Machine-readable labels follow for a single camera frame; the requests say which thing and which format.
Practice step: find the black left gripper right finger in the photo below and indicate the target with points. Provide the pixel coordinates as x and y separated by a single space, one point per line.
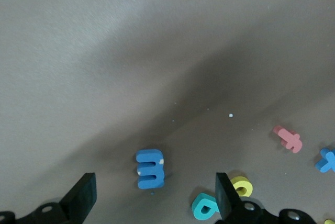
226 200

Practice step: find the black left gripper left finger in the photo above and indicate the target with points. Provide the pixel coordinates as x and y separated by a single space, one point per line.
78 200

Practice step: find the yellow foam letter a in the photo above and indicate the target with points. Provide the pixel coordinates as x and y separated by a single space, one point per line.
244 186

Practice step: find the teal foam letter b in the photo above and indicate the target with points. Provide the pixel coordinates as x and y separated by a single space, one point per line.
202 208

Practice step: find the blue foam letter m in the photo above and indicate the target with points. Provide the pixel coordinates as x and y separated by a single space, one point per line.
149 169

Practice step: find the red foam letter f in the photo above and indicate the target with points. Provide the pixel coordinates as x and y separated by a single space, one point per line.
289 140

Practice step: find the yellow foam letter k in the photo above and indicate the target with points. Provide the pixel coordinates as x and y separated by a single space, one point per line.
330 222

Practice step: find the blue foam letter x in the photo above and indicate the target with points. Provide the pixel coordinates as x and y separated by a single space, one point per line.
326 161

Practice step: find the brown paper table cover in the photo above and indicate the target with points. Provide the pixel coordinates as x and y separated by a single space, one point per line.
78 51

